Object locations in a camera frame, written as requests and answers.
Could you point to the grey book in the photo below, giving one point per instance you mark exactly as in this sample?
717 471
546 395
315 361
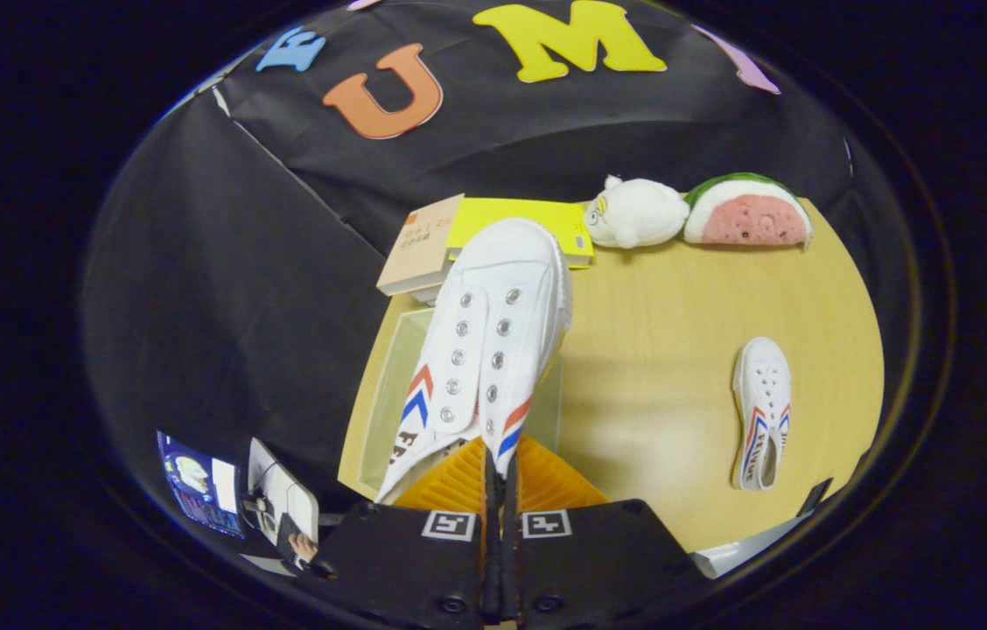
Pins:
428 294

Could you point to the beige book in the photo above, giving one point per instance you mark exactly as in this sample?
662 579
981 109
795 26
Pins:
419 245

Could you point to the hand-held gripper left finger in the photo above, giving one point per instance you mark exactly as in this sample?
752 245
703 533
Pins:
406 569

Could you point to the white canvas shoe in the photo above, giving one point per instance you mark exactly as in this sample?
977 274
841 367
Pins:
760 394
493 315

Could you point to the cream fabric storage box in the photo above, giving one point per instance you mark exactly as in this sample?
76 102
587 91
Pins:
388 394

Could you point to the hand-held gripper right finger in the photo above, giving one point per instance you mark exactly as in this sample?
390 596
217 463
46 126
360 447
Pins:
598 560

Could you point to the computer monitor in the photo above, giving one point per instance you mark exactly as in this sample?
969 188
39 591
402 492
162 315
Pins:
196 486

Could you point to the black table bracket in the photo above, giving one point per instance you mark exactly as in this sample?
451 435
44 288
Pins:
813 496

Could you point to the white plush toy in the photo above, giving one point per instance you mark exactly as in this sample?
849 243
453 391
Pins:
642 214

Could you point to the yellow book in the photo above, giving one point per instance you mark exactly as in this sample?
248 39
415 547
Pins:
485 214

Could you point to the watermelon slice plush toy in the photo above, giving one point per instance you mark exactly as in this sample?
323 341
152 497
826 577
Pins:
752 214

